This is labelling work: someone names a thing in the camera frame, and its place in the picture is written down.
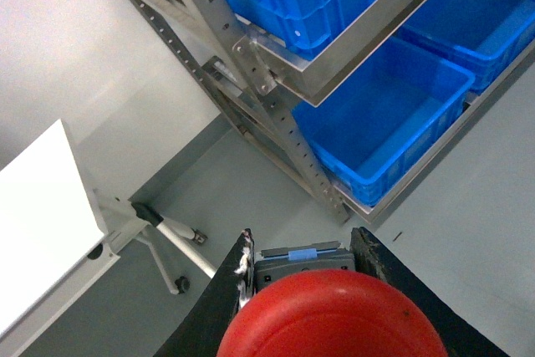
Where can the white folding table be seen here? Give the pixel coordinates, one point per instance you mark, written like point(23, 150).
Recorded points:
point(51, 219)

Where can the steel shelving rack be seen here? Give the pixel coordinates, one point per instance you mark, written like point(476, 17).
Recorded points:
point(256, 82)

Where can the blue plastic storage crate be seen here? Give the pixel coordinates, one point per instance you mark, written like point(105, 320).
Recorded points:
point(384, 117)

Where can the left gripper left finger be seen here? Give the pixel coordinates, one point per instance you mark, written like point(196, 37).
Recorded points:
point(201, 331)

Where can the red mushroom push button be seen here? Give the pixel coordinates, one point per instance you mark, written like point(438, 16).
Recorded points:
point(311, 302)

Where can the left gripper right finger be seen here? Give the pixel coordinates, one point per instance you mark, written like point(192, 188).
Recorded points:
point(418, 290)

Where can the blue crate far right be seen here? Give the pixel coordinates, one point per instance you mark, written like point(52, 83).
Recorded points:
point(483, 36)

